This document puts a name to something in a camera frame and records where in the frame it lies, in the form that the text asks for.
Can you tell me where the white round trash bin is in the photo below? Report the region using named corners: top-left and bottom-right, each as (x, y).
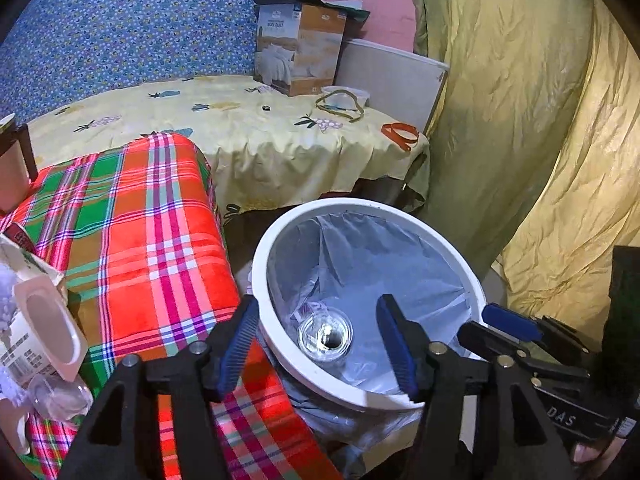
top-left (252, 198), bottom-right (486, 412)

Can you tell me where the bedding set cardboard box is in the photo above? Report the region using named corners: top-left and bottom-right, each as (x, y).
top-left (254, 0), bottom-right (370, 96)

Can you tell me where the orange strap loop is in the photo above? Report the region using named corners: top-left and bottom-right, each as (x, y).
top-left (380, 121), bottom-right (421, 153)

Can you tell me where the clear plastic cup on table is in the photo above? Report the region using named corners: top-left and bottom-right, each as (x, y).
top-left (27, 374), bottom-right (93, 427)

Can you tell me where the person's right hand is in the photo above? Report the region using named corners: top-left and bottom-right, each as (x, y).
top-left (572, 437), bottom-right (626, 468)

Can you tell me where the metal tin can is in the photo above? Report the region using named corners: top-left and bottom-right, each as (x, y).
top-left (2, 222), bottom-right (36, 255)

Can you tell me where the red green plaid tablecloth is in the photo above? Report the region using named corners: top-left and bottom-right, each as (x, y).
top-left (1, 132), bottom-right (337, 479)

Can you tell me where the pink mug with brown lid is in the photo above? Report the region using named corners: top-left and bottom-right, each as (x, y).
top-left (0, 113), bottom-right (38, 214)

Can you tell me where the white yogurt cup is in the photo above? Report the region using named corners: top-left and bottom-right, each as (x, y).
top-left (1, 275), bottom-right (88, 388)

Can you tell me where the clear plastic container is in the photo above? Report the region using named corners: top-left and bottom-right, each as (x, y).
top-left (321, 86), bottom-right (370, 110)

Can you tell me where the grey plastic bin liner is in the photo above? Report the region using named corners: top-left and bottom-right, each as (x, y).
top-left (249, 210), bottom-right (474, 453)

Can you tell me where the large white foam net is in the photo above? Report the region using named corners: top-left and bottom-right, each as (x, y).
top-left (0, 263), bottom-right (17, 333)

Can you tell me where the blue floral headboard cloth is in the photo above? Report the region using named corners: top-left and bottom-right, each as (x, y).
top-left (1, 0), bottom-right (256, 122)

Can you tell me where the olive strap loop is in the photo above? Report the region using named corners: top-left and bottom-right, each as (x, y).
top-left (314, 89), bottom-right (367, 124)

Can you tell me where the white panel board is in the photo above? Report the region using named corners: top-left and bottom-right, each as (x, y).
top-left (335, 39), bottom-right (449, 132)

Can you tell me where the clear plastic cup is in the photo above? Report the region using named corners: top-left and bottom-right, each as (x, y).
top-left (27, 374), bottom-right (93, 427)
top-left (297, 308), bottom-right (354, 365)

